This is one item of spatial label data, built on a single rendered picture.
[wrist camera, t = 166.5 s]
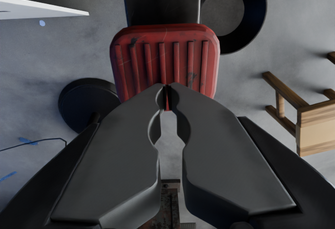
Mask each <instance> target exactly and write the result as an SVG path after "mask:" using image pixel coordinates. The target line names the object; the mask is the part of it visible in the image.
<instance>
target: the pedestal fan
mask: <svg viewBox="0 0 335 229"><path fill-rule="evenodd" d="M120 104H121V103H120V100H119V98H118V96H117V91H116V86H115V84H113V83H111V82H109V81H106V80H102V79H98V78H84V79H79V80H76V81H73V82H71V83H70V84H68V85H67V86H66V87H65V88H64V89H63V90H62V92H61V93H60V95H59V99H58V108H59V112H60V114H61V116H62V118H63V120H64V121H65V122H66V124H67V125H68V126H69V127H70V128H71V129H72V130H73V131H75V132H76V133H78V134H80V133H81V132H82V131H83V130H84V129H85V128H86V127H87V126H88V125H90V124H91V123H99V122H100V121H101V120H102V119H104V118H105V117H106V116H107V115H108V114H109V113H110V112H111V111H112V110H114V109H115V108H116V107H118V106H119V105H120ZM54 139H61V140H63V141H64V142H65V146H66V145H67V141H65V140H64V139H62V138H50V139H42V140H38V141H33V142H29V143H25V144H20V145H17V146H13V147H10V148H6V149H3V150H0V151H4V150H7V149H11V148H14V147H18V146H21V145H26V144H30V143H35V142H39V141H44V140H54Z"/></svg>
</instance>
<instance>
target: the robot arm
mask: <svg viewBox="0 0 335 229"><path fill-rule="evenodd" d="M167 98H168V107H169V111H170V110H172V112H173V113H174V114H175V115H176V120H177V135H178V137H179V138H180V139H181V140H182V141H183V142H184V143H185V147H184V148H183V150H182V186H183V193H184V200H185V206H186V208H187V210H188V211H189V212H190V213H191V214H192V215H194V216H196V217H198V218H199V219H201V220H203V221H205V222H207V223H208V224H210V225H212V226H214V227H215V228H217V229H335V186H334V185H333V184H332V183H331V182H330V181H329V180H328V179H327V178H326V177H324V176H323V175H322V174H321V173H320V172H319V171H318V170H316V169H315V168H314V167H313V166H311V165H310V164H309V163H308V162H306V161H305V160H304V159H302V158H301V157H300V156H298V155H297V154H296V153H294V152H293V151H292V150H290V149H289V148H288V147H286V146H285V145H284V144H282V143H281V142H280V141H278V140H277V139H276V138H274V137H273V136H272V135H270V134H269V133H268V132H266V131H265V130H264V129H262V128H261V127H260V126H258V125H257V124H256V123H254V122H253V121H252V120H250V119H249V118H248V117H246V116H239V117H238V116H237V115H235V114H234V113H233V112H232V111H230V110H229V109H228V108H226V107H225V106H223V105H222V104H220V103H219V102H217V101H215V100H214V99H212V98H210V97H208V96H206V95H203V94H201V93H199V92H197V91H195V90H193V89H191V88H188V87H186V86H184V85H182V84H180V83H177V82H174V83H171V84H167V85H166V84H161V83H156V84H154V85H152V86H150V87H149V88H147V89H145V90H144V91H142V92H140V93H138V94H137V95H135V96H133V97H132V98H130V99H128V100H126V101H125V102H123V103H122V104H120V105H119V106H118V107H116V108H115V109H114V110H112V111H111V112H110V113H109V114H108V115H107V116H106V117H105V118H104V119H102V120H101V121H100V122H99V123H91V124H90V125H88V126H87V127H86V128H85V129H84V130H83V131H82V132H81V133H80V134H79V135H77V136H76V137H75V138H74V139H73V140H72V141H71V142H70V143H69V144H68V145H67V146H65V147H64V148H63V149H62V150H61V151H60V152H59V153H58V154H57V155H55V156H54V157H53V158H52V159H51V160H50V161H49V162H48V163H47V164H46V165H44V166H43V167H42V168H41V169H40V170H39V171H38V172H37V173H36V174H35V175H34V176H33V177H32V178H31V179H30V180H29V181H28V182H27V183H26V184H25V185H24V186H23V187H22V188H21V189H20V190H19V191H18V192H17V193H16V194H15V195H14V197H13V198H12V199H11V200H10V201H9V202H8V204H7V205H6V206H5V207H4V209H3V210H2V211H1V212H0V229H137V228H138V227H140V226H141V225H143V224H144V223H145V222H147V221H148V220H150V219H151V218H153V217H154V216H155V215H156V214H157V213H158V211H159V209H160V206H161V172H160V160H159V152H158V150H157V149H156V148H155V146H154V145H155V143H156V142H157V140H158V139H159V138H160V136H161V120H160V116H161V114H162V113H163V112H164V111H166V110H167Z"/></svg>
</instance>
